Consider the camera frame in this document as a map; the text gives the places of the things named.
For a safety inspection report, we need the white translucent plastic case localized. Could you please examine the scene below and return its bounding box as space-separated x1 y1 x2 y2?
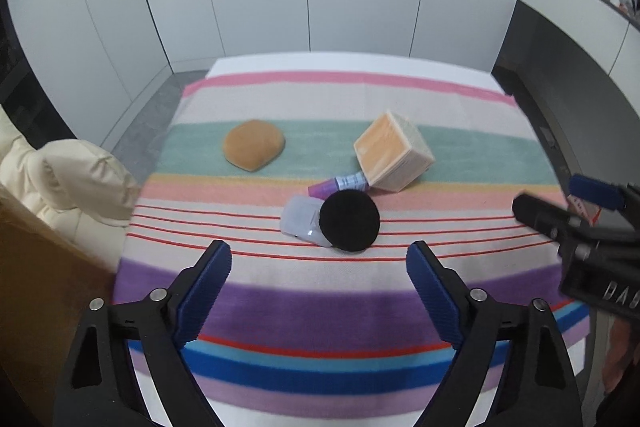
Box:
279 194 335 249

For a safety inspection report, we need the cream padded chair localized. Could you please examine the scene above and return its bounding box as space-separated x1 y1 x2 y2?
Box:
0 104 143 228

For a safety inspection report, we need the beige orange cube box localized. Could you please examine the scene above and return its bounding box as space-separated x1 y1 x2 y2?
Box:
353 110 435 193

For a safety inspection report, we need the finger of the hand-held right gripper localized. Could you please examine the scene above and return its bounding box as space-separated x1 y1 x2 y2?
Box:
512 192 601 248
569 174 640 220

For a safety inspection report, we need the red and white tag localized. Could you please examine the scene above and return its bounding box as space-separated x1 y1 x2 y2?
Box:
567 196 601 225

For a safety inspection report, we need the black round puff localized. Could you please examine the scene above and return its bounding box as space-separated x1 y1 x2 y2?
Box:
319 189 381 253

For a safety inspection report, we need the brown cardboard box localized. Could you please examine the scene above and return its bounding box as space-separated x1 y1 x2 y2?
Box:
0 184 122 408

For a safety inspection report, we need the person's right hand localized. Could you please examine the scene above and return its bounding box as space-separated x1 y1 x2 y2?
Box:
601 317 637 397

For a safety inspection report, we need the brown bread bun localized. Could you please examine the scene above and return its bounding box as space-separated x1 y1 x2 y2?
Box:
222 119 286 172

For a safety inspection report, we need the black glass cabinet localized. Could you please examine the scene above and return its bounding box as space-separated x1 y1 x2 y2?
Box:
0 0 76 148

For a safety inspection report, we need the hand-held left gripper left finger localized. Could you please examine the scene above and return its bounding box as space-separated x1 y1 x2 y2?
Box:
54 239 232 427

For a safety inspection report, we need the striped colourful cloth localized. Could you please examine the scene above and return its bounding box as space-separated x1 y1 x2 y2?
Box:
111 69 591 408

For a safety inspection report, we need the purple capped tube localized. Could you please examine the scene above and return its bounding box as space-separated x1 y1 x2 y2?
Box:
308 172 371 198

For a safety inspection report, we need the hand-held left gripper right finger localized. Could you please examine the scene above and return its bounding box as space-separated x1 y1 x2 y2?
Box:
406 241 583 427

